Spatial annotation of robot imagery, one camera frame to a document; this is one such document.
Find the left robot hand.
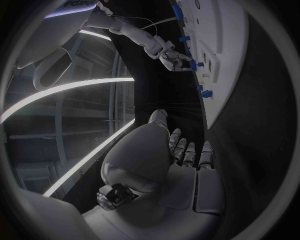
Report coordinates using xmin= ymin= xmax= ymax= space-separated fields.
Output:
xmin=81 ymin=108 xmax=227 ymax=240

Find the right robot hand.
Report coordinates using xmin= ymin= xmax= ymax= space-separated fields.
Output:
xmin=158 ymin=50 xmax=195 ymax=73

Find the white task board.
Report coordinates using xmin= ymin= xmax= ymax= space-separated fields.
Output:
xmin=174 ymin=0 xmax=250 ymax=131

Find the blue block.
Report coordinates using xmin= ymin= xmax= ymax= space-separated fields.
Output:
xmin=171 ymin=4 xmax=185 ymax=21

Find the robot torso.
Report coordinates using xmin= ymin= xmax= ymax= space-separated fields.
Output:
xmin=15 ymin=0 xmax=100 ymax=91

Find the white cable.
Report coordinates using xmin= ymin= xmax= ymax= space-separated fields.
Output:
xmin=111 ymin=15 xmax=159 ymax=37

